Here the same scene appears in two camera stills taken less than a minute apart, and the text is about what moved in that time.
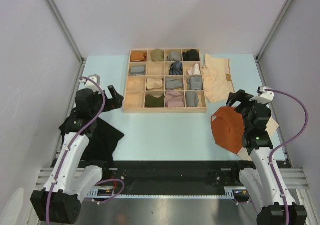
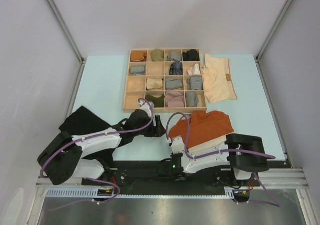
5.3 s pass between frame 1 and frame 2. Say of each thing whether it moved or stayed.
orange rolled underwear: stayed
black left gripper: moved
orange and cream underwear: moved
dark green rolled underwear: stayed
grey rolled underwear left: stayed
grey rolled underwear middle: stayed
